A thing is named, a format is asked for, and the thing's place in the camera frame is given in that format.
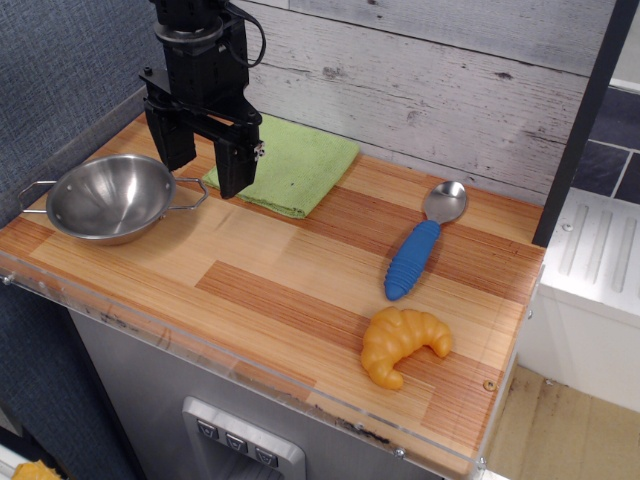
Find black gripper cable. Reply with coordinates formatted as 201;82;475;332
219;0;266;69

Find yellow object bottom corner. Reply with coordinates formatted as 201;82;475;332
11;461;61;480

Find white ridged appliance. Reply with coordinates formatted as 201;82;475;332
517;189;639;411

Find silver toy fridge cabinet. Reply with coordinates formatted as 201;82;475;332
71;313;435;479

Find steel bowl with handles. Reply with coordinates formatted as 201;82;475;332
17;154;209;246

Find black vertical frame post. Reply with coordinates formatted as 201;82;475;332
532;0;639;247

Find clear acrylic table guard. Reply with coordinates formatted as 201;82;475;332
0;249;546;476

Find blue handled metal spoon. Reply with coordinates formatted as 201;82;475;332
384;181;467;301

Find green towel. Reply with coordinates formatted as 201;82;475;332
201;113;361;220

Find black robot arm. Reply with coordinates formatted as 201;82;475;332
140;1;264;199

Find orange plastic croissant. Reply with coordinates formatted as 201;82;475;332
360;307;453;390

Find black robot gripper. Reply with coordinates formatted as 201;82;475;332
140;36;263;199

